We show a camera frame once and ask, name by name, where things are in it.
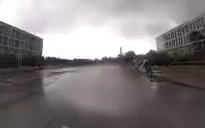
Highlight distant tower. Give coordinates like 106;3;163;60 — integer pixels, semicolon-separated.
118;46;124;57

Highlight distant tree line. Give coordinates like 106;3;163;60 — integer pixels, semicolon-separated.
41;55;124;67

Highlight wet grey paved ground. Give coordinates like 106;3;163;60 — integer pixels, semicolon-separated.
0;63;205;128

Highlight dark trees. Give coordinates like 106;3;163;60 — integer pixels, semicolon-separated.
123;30;205;66

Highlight grass strip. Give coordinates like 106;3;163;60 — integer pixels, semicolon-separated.
153;63;205;75

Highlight pale building with window rows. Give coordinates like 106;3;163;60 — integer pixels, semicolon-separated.
155;9;205;61

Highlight grey building with window grid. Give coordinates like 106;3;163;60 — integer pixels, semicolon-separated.
0;15;44;67

